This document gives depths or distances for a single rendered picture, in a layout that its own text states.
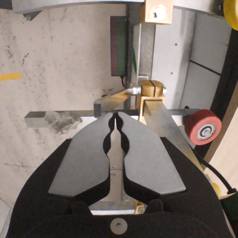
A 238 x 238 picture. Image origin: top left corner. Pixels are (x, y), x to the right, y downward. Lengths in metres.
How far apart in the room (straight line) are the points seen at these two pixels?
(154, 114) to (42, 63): 1.12
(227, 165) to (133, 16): 0.52
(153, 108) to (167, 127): 0.06
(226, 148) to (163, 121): 0.26
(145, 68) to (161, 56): 0.11
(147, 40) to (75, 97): 0.96
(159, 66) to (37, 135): 1.44
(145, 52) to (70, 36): 0.81
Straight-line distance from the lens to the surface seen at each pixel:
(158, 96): 0.29
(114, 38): 0.42
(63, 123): 0.33
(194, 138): 0.34
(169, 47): 0.54
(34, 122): 0.37
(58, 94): 1.31
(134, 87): 0.29
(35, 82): 1.35
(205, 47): 0.50
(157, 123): 0.22
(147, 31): 0.43
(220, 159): 0.48
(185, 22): 0.56
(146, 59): 0.44
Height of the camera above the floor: 1.12
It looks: 57 degrees down
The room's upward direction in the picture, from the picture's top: 176 degrees clockwise
